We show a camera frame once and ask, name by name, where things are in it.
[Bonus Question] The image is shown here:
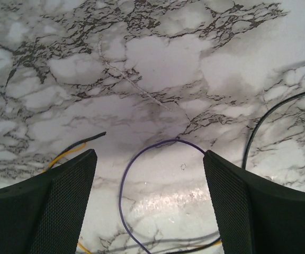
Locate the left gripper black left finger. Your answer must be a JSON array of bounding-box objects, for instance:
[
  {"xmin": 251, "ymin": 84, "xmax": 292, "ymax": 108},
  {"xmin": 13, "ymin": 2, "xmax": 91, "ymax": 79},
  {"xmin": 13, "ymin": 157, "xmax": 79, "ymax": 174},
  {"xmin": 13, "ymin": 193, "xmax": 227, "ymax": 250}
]
[{"xmin": 0, "ymin": 149, "xmax": 97, "ymax": 253}]

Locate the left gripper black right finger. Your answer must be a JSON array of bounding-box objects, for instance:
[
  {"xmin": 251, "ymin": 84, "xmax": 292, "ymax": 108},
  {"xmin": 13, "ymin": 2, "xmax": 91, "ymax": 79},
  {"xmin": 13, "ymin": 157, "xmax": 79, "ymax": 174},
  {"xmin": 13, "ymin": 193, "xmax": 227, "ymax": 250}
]
[{"xmin": 203, "ymin": 151, "xmax": 305, "ymax": 253}]

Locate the dark thin wire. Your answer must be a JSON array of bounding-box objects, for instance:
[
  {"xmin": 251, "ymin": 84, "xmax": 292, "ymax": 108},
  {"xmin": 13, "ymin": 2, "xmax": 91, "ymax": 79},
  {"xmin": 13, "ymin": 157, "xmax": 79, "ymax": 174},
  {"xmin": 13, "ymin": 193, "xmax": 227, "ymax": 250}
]
[{"xmin": 241, "ymin": 86, "xmax": 305, "ymax": 170}]

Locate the orange thin wire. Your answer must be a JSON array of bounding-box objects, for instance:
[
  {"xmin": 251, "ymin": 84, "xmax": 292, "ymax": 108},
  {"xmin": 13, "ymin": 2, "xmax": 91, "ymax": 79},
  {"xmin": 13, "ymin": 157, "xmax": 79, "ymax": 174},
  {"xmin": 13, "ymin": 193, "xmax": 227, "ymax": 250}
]
[{"xmin": 45, "ymin": 142, "xmax": 87, "ymax": 173}]

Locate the purple thin wire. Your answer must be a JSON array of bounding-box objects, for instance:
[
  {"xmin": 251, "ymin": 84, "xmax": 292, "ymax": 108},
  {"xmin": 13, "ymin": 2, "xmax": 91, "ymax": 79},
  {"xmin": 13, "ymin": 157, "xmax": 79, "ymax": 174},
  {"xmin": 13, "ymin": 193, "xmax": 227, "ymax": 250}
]
[{"xmin": 118, "ymin": 138, "xmax": 208, "ymax": 254}]

